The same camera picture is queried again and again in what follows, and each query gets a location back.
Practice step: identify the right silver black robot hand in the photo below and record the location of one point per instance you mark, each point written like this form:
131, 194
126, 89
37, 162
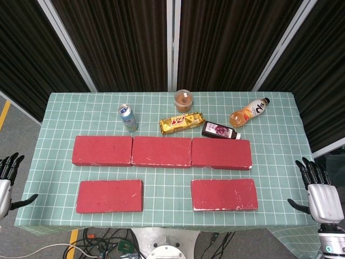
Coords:
324, 201

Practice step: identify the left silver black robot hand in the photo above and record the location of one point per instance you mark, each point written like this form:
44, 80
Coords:
5, 194

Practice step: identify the red brick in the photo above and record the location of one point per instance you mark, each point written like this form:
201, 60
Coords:
221, 153
224, 194
161, 151
102, 149
110, 196

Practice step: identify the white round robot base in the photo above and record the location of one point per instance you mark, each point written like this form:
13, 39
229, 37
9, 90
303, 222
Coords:
165, 242

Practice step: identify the black chair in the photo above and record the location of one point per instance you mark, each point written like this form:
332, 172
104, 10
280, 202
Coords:
334, 167

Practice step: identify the orange juice bottle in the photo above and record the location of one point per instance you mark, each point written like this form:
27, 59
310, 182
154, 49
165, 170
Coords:
248, 113

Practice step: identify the dark ribbed partition panel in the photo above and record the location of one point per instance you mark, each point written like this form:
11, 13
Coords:
229, 46
320, 81
116, 46
27, 59

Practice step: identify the dark purple grape drink bottle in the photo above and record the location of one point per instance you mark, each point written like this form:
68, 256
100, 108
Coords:
218, 130

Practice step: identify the green circuit board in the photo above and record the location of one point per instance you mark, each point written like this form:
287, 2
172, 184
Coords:
124, 246

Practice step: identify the light blue drink can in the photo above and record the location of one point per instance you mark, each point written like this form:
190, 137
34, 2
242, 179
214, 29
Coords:
128, 120

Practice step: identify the green checkered tablecloth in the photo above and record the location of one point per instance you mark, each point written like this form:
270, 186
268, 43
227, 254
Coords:
167, 189

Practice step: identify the yellow biscuit packet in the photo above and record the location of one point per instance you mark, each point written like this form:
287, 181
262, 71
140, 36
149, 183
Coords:
180, 122

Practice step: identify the clear plastic snack jar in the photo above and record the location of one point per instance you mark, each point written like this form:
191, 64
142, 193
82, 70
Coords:
183, 102

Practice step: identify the white partition base rail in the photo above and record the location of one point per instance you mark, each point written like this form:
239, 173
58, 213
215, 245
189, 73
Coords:
19, 105
330, 151

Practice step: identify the white partition frame post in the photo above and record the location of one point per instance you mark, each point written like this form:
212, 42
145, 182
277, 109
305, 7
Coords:
68, 46
284, 46
173, 46

